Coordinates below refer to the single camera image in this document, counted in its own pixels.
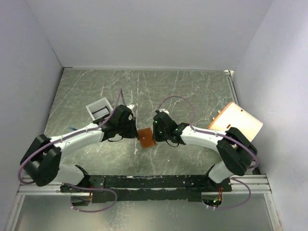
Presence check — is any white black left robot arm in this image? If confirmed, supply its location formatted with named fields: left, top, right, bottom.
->
left=19, top=104, right=138, bottom=192

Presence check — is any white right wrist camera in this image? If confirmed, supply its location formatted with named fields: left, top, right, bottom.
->
left=159, top=109, right=169, bottom=115

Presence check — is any aluminium front rail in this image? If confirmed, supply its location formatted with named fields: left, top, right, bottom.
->
left=17, top=175, right=272, bottom=195

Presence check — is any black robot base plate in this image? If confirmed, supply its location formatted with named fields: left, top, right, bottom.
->
left=60, top=175, right=231, bottom=203

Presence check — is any brown leather card holder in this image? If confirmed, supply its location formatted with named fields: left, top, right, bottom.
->
left=138, top=128, right=156, bottom=148

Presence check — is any white card box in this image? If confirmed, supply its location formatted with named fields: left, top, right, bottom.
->
left=86, top=97, right=113, bottom=121

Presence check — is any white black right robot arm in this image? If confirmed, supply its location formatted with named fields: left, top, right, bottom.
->
left=153, top=110, right=257, bottom=192

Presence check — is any white cylinder with wooden base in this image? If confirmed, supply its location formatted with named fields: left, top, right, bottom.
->
left=207, top=102, right=263, bottom=142

